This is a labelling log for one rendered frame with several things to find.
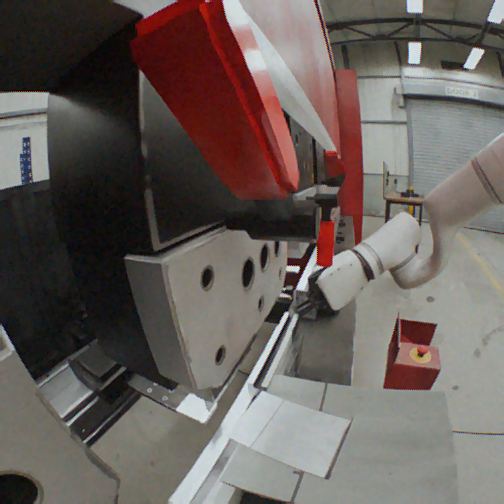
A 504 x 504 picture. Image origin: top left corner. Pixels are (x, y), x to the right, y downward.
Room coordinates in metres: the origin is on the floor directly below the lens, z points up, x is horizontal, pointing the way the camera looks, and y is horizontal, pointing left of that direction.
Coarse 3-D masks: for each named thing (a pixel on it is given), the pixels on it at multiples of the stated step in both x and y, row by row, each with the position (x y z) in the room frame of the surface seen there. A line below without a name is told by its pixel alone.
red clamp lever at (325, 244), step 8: (320, 200) 0.29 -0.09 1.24; (328, 200) 0.28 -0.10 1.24; (336, 200) 0.28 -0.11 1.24; (328, 208) 0.29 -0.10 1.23; (328, 216) 0.29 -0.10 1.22; (320, 224) 0.29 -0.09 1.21; (328, 224) 0.28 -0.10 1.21; (320, 232) 0.29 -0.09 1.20; (328, 232) 0.28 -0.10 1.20; (320, 240) 0.29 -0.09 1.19; (328, 240) 0.28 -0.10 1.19; (320, 248) 0.29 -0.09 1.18; (328, 248) 0.28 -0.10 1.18; (320, 256) 0.29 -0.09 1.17; (328, 256) 0.28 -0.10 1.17; (320, 264) 0.29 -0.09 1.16; (328, 264) 0.28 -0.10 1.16
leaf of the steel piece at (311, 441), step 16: (288, 416) 0.17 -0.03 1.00; (304, 416) 0.17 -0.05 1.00; (320, 416) 0.16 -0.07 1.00; (272, 432) 0.15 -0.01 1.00; (288, 432) 0.15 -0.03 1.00; (304, 432) 0.14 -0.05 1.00; (320, 432) 0.14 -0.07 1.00; (336, 432) 0.14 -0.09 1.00; (256, 448) 0.13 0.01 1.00; (272, 448) 0.13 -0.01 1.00; (288, 448) 0.12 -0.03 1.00; (304, 448) 0.12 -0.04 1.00; (320, 448) 0.12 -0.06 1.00; (336, 448) 0.11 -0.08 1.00; (288, 464) 0.10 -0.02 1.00; (304, 464) 0.10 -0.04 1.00; (320, 464) 0.10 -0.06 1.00; (336, 464) 0.09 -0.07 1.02
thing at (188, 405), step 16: (96, 352) 0.25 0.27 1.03; (80, 368) 0.22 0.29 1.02; (96, 368) 0.22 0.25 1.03; (112, 368) 0.23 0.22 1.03; (96, 384) 0.19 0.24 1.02; (112, 384) 0.21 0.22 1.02; (128, 384) 0.22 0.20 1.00; (144, 384) 0.22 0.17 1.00; (112, 400) 0.19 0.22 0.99; (160, 400) 0.20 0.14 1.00; (176, 400) 0.20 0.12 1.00; (192, 400) 0.20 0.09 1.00; (192, 416) 0.17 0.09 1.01; (208, 416) 0.17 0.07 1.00
